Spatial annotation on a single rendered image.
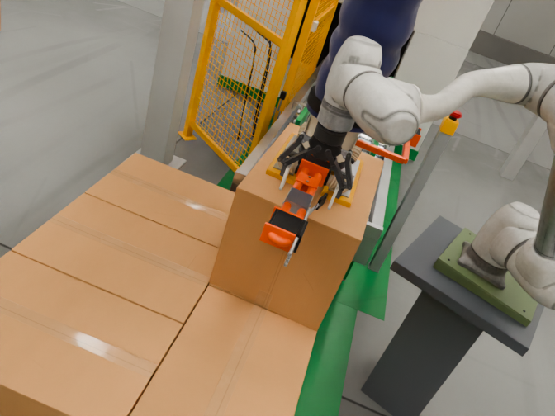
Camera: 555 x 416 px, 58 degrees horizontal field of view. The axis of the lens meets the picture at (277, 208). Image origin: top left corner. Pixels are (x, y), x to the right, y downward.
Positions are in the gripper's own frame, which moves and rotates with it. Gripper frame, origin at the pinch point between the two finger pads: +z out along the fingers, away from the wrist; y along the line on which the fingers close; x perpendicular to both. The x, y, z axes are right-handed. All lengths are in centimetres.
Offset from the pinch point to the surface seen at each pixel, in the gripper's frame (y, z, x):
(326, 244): -10.6, 19.3, -10.0
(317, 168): 0.2, -1.7, -12.3
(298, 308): -10.7, 46.9, -10.1
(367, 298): -48, 108, -106
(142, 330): 30, 53, 18
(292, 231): -0.9, -2.0, 21.5
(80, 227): 70, 53, -11
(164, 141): 97, 86, -143
